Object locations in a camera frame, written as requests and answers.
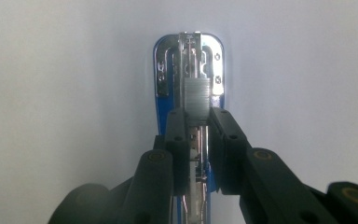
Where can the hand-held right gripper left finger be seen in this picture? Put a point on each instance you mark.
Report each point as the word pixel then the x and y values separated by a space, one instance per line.
pixel 176 146

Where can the strip of silver staples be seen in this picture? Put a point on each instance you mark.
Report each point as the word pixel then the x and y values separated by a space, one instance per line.
pixel 197 98

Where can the blue stapler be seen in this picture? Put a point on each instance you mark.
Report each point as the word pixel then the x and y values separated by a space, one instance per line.
pixel 190 65

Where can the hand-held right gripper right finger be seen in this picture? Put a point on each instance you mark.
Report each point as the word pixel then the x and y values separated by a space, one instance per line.
pixel 230 155

